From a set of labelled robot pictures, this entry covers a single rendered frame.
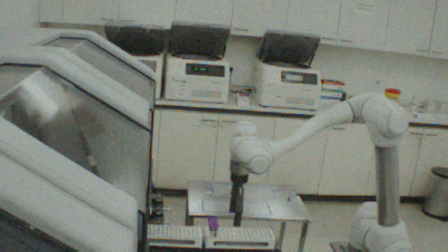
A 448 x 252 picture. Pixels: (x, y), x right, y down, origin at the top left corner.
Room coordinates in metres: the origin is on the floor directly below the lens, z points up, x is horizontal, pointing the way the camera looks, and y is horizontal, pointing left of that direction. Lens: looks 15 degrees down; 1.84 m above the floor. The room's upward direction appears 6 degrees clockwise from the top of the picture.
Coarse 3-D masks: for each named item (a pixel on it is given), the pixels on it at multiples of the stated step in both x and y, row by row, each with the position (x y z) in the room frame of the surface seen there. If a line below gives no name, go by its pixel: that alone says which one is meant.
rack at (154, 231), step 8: (152, 232) 1.81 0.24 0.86; (160, 232) 1.80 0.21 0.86; (168, 232) 1.81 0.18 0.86; (176, 232) 1.82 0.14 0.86; (184, 232) 1.84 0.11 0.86; (192, 232) 1.85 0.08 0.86; (200, 232) 1.84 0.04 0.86; (152, 240) 1.79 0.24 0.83; (160, 240) 1.84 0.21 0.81; (168, 240) 1.84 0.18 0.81; (176, 240) 1.85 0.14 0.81; (184, 240) 1.86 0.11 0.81; (192, 240) 1.87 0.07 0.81; (200, 240) 1.80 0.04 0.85
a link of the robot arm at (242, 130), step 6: (234, 126) 1.86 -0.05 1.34; (240, 126) 1.83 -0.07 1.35; (246, 126) 1.83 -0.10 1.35; (252, 126) 1.84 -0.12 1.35; (234, 132) 1.84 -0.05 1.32; (240, 132) 1.82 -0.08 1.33; (246, 132) 1.82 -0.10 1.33; (252, 132) 1.82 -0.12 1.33; (234, 138) 1.82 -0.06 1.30; (240, 138) 1.80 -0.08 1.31; (246, 138) 1.79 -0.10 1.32; (252, 138) 1.80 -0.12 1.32; (234, 144) 1.80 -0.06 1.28; (234, 150) 1.79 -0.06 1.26; (234, 156) 1.81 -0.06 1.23
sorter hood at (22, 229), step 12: (0, 216) 0.59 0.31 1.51; (12, 216) 0.60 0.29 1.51; (0, 228) 0.57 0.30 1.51; (12, 228) 0.58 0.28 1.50; (24, 228) 0.60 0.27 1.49; (36, 228) 0.61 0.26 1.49; (0, 240) 0.54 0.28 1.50; (12, 240) 0.56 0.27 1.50; (24, 240) 0.57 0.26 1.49; (36, 240) 0.59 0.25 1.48; (48, 240) 0.61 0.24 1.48
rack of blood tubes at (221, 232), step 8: (224, 232) 1.87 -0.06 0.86; (232, 232) 1.88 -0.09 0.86; (240, 232) 1.88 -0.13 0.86; (248, 232) 1.89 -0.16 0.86; (256, 232) 1.91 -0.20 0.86; (264, 232) 1.91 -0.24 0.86; (272, 232) 1.91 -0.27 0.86; (208, 240) 1.80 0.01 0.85; (216, 240) 1.81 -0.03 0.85; (224, 240) 1.81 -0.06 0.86; (232, 240) 1.82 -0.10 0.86; (240, 240) 1.82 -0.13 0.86; (248, 240) 1.83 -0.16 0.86; (256, 240) 1.83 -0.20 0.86; (264, 240) 1.83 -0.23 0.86; (272, 240) 1.84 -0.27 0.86; (224, 248) 1.81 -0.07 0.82; (248, 248) 1.83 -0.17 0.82; (256, 248) 1.83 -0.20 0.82; (264, 248) 1.84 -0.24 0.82; (272, 248) 1.84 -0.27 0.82
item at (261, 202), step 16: (192, 192) 2.37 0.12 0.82; (208, 192) 2.39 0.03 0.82; (224, 192) 2.42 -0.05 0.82; (256, 192) 2.46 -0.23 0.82; (272, 192) 2.48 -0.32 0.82; (288, 192) 2.50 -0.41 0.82; (192, 208) 2.17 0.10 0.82; (208, 208) 2.19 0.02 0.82; (224, 208) 2.21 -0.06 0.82; (256, 208) 2.25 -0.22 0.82; (272, 208) 2.26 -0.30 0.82; (288, 208) 2.28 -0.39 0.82; (304, 208) 2.38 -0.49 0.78; (192, 224) 2.11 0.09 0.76; (304, 224) 2.17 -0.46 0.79; (304, 240) 2.17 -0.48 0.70
